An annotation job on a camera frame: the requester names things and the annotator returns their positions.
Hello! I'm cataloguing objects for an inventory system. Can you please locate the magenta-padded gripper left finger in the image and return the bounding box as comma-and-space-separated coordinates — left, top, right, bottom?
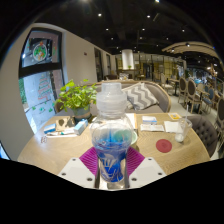
57, 146, 100, 190

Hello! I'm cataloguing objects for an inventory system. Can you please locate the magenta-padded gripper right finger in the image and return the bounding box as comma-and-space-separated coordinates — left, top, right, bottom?
125, 146, 168, 190

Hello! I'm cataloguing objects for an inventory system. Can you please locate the clear bottle with blue label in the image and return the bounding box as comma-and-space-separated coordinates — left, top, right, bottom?
89, 82, 135, 190

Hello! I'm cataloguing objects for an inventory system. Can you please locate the flat round red coaster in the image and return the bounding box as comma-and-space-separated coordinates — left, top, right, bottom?
155, 138, 173, 154

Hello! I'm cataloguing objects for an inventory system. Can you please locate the white leaflet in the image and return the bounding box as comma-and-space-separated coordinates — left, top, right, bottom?
139, 123, 165, 132

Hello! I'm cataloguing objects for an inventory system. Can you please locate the light blue tissue box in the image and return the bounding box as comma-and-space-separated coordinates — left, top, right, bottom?
73, 118, 89, 136

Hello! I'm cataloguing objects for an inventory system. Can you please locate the brown card stand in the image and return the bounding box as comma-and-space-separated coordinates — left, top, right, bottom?
54, 115, 76, 132

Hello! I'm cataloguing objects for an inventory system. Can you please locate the white paper napkin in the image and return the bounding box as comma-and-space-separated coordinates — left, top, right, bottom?
163, 120, 181, 134

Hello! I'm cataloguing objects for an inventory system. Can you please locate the small blue white box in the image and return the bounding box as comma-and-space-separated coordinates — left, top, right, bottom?
43, 123, 57, 134

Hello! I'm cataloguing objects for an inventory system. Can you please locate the clear plastic cup with straw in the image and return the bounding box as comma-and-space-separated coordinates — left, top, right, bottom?
174, 105, 194, 144

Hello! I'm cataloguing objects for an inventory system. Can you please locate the blue and white packet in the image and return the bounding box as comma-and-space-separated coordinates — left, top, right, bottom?
141, 115, 158, 125

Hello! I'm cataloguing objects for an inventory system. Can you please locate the yellow card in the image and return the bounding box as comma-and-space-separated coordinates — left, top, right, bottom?
167, 112, 183, 121

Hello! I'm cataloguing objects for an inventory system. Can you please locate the grey tufted chair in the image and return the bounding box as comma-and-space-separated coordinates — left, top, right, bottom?
184, 114, 219, 158

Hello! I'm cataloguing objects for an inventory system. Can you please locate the green potted plant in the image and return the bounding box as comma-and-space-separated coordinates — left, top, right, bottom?
54, 78, 98, 121

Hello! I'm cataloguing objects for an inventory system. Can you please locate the grey white chevron pillow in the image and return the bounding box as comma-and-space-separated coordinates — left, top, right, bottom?
121, 82, 159, 111

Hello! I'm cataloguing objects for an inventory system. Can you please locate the grey curved sofa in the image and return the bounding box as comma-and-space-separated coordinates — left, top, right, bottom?
54, 79, 173, 116

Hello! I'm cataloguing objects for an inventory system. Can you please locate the window with painted decorations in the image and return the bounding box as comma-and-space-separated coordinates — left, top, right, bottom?
18, 28, 64, 134

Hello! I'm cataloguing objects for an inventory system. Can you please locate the group of dining chairs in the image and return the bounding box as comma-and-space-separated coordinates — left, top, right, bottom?
159, 71, 224, 141

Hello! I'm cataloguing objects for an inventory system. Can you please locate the white round pillar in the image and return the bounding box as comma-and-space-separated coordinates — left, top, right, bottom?
120, 49, 135, 70

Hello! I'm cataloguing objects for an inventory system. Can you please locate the group of ceiling lights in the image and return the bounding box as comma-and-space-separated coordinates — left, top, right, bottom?
79, 0, 201, 48

